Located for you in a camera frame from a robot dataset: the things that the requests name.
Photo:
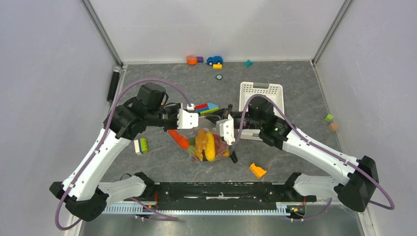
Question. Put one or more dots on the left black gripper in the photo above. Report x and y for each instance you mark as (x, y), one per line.
(175, 109)

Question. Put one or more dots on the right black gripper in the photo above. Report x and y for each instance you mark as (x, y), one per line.
(220, 114)

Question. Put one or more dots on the red grape bunch toy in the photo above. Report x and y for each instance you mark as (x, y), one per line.
(221, 146)

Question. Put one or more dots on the orange carrot toy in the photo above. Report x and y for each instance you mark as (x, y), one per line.
(182, 141)

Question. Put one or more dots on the orange yellow fruit toy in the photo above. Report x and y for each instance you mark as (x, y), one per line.
(200, 143)

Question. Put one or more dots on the clear polka dot zip bag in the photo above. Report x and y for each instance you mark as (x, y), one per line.
(192, 133)

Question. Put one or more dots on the yellow corn toy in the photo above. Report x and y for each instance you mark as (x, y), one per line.
(210, 147)

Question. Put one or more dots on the orange red mango toy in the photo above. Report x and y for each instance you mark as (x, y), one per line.
(226, 153)

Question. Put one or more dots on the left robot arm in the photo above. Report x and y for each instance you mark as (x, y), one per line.
(137, 107)

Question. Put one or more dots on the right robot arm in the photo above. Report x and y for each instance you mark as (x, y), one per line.
(351, 180)

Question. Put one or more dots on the multicolour brick stack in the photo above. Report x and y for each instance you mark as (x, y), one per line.
(206, 108)

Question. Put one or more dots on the small white green brick stack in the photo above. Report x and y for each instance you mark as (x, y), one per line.
(141, 146)

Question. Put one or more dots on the black microphone on table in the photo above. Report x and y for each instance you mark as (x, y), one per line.
(233, 157)

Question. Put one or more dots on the yellow brick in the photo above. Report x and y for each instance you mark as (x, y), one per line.
(217, 66)

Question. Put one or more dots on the blue toy car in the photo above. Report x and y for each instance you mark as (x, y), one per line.
(214, 60)

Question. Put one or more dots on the teal block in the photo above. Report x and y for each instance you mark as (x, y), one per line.
(248, 63)

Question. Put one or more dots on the orange cheese wedge toy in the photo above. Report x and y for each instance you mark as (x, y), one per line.
(257, 171)

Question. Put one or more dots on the green cube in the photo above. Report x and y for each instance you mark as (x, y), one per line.
(329, 118)

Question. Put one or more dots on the tan wooden cube right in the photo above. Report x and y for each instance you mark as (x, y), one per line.
(333, 127)

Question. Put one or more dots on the black microphone at wall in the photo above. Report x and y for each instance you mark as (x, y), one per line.
(114, 82)

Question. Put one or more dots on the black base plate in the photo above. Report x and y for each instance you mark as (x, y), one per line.
(218, 195)

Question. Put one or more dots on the white toothed cable rail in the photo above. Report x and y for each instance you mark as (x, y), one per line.
(137, 209)

